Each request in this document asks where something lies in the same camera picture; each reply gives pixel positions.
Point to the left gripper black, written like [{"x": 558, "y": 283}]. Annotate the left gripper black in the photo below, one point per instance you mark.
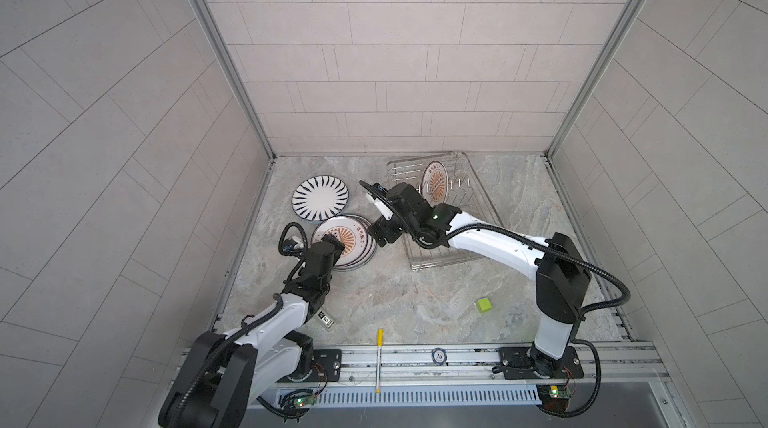
[{"x": 334, "y": 253}]

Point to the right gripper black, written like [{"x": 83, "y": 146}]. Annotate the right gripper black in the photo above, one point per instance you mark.
[{"x": 384, "y": 226}]

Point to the black striped white plate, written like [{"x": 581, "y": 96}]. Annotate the black striped white plate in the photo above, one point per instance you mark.
[{"x": 319, "y": 198}]

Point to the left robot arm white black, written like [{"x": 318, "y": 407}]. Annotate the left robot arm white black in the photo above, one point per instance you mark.
[{"x": 224, "y": 373}]

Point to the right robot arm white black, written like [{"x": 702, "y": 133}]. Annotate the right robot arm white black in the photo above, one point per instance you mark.
[{"x": 553, "y": 264}]

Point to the black silver remote tool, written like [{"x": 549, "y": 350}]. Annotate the black silver remote tool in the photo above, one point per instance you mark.
[{"x": 326, "y": 320}]

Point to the yellow white pen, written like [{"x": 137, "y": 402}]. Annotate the yellow white pen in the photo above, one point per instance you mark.
[{"x": 379, "y": 359}]

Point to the green cube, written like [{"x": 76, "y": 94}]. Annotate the green cube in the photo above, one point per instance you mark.
[{"x": 483, "y": 305}]

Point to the left circuit board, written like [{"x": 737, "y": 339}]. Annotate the left circuit board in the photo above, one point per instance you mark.
[{"x": 296, "y": 403}]

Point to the circuit board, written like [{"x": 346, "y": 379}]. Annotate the circuit board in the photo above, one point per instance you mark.
[
  {"x": 554, "y": 398},
  {"x": 296, "y": 403}
]

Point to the round blue white token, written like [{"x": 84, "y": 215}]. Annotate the round blue white token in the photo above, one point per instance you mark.
[{"x": 439, "y": 356}]

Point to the right circuit board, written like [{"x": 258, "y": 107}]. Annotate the right circuit board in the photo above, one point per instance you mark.
[{"x": 554, "y": 398}]

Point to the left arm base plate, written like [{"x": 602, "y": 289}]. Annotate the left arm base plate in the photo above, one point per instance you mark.
[{"x": 325, "y": 367}]

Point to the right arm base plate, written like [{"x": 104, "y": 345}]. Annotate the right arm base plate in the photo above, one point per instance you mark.
[{"x": 516, "y": 364}]

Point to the aluminium mounting rail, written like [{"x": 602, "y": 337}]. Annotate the aluminium mounting rail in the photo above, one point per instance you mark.
[{"x": 472, "y": 364}]

